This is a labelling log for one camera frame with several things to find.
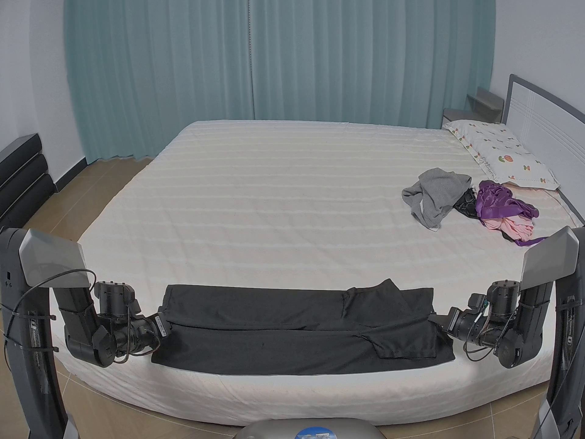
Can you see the pink garment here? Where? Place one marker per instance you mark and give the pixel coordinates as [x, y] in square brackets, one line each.
[512, 227]

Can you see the black T-shirt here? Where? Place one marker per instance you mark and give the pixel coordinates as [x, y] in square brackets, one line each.
[297, 336]

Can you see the white printed pillow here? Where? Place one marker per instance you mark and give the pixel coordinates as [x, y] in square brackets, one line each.
[502, 151]

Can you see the purple satin garment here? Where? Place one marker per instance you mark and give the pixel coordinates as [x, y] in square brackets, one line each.
[493, 201]

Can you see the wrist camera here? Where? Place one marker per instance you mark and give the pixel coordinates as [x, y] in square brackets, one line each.
[477, 301]
[162, 322]

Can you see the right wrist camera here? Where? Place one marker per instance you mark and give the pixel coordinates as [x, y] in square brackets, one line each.
[477, 301]

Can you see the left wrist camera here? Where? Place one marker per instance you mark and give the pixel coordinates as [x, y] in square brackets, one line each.
[162, 322]

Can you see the bed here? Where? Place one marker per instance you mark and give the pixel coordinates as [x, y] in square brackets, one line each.
[274, 199]

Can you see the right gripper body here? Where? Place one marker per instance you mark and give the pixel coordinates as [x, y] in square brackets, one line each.
[464, 325]

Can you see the grey garment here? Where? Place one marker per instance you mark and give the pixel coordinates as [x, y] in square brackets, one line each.
[434, 192]

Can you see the blue-green curtain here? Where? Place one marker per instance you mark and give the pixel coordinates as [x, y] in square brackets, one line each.
[160, 62]
[365, 48]

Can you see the black shiny garment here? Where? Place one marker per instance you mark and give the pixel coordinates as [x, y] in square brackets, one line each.
[465, 204]

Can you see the grey bedside table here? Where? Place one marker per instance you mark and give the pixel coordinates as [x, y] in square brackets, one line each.
[477, 105]

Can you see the black chest of drawers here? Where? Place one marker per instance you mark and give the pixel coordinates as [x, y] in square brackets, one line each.
[23, 181]

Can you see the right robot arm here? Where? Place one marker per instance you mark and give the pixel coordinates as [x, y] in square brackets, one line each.
[548, 256]

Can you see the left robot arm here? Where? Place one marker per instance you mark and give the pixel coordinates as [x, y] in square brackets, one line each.
[50, 256]

